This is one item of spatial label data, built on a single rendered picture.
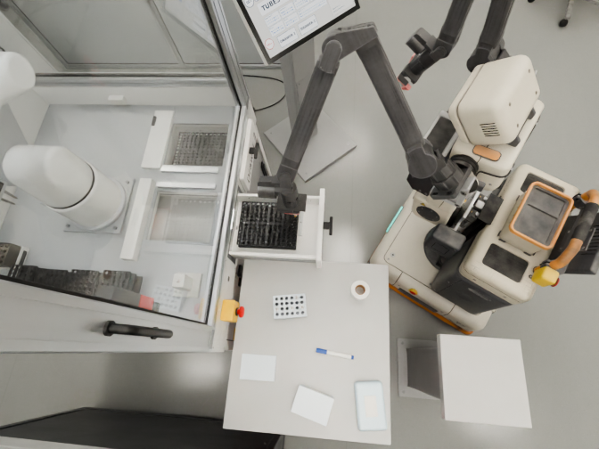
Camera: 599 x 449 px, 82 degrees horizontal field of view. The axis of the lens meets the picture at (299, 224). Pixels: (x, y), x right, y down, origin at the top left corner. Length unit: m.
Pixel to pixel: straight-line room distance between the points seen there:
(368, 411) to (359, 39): 1.11
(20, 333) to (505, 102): 1.05
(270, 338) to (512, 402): 0.86
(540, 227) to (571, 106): 1.81
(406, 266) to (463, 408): 0.77
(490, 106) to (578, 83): 2.34
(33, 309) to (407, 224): 1.75
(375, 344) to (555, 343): 1.33
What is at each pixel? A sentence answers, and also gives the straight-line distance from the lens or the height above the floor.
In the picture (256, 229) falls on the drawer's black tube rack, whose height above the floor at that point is 0.87.
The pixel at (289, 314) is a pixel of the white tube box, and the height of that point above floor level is 0.80.
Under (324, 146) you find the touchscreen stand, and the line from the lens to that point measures 2.48.
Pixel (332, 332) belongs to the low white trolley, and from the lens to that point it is 1.36.
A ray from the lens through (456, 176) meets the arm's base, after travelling 1.07.
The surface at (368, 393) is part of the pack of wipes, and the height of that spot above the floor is 0.80.
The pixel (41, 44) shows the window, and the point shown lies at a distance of 0.61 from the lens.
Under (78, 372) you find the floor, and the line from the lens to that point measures 2.57.
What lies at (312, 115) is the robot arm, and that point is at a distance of 0.97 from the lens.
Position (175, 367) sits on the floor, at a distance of 2.29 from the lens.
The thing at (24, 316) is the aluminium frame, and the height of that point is 1.71.
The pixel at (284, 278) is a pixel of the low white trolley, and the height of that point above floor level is 0.76.
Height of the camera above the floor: 2.12
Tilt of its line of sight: 69 degrees down
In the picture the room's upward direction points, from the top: 12 degrees counter-clockwise
